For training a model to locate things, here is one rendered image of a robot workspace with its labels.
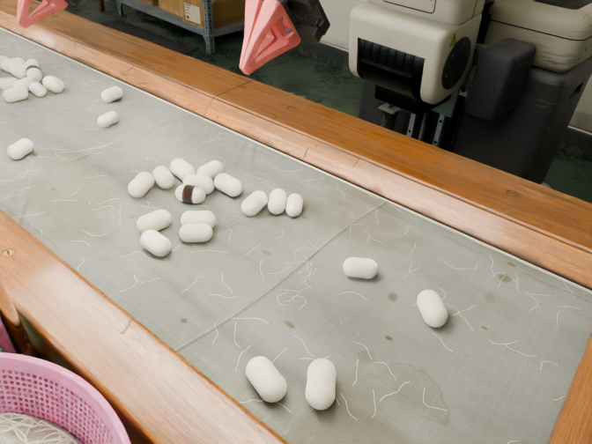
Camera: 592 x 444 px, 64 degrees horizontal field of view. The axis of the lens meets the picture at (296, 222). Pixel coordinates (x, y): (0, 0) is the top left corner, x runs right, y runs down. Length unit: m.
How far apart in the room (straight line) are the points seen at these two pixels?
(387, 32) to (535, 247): 0.62
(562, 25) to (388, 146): 0.66
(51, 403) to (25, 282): 0.11
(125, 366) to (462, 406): 0.24
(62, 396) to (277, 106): 0.47
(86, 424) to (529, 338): 0.35
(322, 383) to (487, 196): 0.30
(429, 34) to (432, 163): 0.43
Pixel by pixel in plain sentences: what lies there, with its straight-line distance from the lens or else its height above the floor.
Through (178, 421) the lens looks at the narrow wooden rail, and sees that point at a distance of 0.34.
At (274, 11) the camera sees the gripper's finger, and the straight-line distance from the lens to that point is 0.55.
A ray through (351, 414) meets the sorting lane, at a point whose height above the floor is 0.74.
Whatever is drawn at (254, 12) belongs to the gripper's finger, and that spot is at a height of 0.91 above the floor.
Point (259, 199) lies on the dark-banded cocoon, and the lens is 0.51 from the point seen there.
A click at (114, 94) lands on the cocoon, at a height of 0.75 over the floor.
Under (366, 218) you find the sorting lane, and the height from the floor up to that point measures 0.74.
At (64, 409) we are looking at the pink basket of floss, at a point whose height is 0.74.
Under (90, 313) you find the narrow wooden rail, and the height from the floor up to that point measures 0.76.
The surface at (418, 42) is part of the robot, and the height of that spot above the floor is 0.77.
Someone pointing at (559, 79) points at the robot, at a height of 0.68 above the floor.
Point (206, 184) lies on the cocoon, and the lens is 0.54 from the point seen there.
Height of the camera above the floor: 1.06
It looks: 39 degrees down
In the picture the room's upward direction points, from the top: 3 degrees clockwise
